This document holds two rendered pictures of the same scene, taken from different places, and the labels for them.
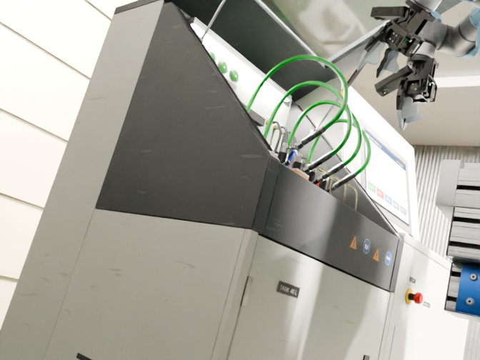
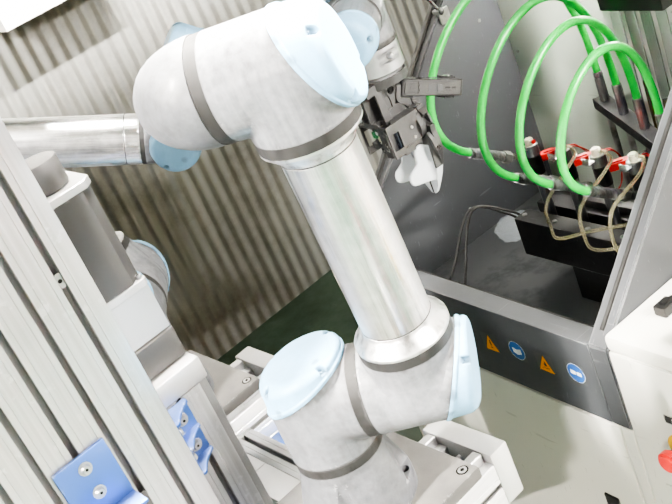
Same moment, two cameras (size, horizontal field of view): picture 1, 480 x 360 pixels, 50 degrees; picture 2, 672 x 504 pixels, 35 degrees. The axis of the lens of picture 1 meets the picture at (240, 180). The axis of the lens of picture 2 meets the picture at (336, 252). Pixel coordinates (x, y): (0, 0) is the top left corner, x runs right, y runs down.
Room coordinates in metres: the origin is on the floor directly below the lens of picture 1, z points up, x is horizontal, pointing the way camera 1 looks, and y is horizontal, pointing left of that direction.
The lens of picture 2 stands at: (1.70, -1.85, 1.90)
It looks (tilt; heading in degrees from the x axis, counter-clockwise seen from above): 26 degrees down; 111
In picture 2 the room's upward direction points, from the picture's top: 24 degrees counter-clockwise
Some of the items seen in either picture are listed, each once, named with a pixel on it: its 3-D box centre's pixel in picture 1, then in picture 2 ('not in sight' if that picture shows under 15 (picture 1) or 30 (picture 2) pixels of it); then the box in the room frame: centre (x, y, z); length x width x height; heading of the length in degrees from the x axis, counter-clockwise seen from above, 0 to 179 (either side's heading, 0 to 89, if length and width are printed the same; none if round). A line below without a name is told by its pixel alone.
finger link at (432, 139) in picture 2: not in sight; (426, 140); (1.36, -0.41, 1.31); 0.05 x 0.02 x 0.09; 136
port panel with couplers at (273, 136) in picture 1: (270, 151); not in sight; (1.81, -0.08, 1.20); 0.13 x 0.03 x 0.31; 136
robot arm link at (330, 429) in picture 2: not in sight; (320, 396); (1.23, -0.86, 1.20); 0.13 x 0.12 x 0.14; 3
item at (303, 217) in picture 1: (336, 236); (478, 328); (1.29, -0.27, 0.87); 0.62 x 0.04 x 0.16; 136
